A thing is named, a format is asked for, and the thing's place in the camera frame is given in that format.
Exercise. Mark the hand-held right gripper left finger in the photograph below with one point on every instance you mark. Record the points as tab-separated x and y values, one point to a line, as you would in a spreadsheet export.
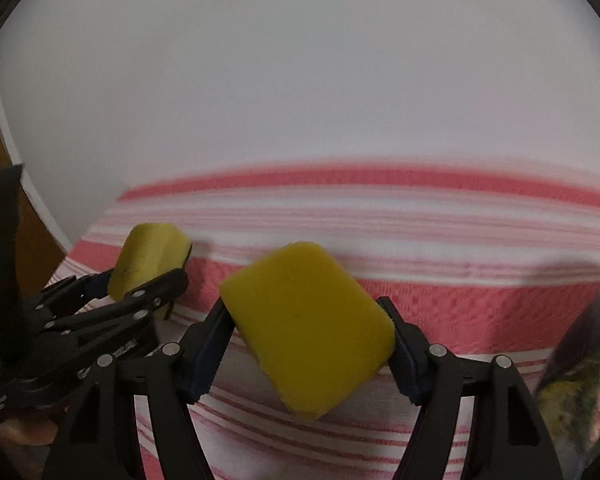
205	355

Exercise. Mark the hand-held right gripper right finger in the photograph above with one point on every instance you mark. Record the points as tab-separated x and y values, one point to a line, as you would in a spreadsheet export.
407	365

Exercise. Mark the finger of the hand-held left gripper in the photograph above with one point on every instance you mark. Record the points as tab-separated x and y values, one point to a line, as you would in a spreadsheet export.
80	287
130	305

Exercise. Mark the dull yellow sponge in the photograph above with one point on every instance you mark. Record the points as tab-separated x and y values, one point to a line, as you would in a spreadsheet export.
145	260

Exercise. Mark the bright yellow sponge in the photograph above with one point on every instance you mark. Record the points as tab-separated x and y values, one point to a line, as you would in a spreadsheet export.
310	330

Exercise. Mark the round metal tin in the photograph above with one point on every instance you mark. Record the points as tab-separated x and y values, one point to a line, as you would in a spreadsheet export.
585	385

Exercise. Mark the person's left hand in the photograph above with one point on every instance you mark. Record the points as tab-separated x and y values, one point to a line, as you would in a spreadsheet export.
25	430

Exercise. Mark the red striped tablecloth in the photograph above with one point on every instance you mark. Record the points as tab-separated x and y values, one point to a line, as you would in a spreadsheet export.
430	270

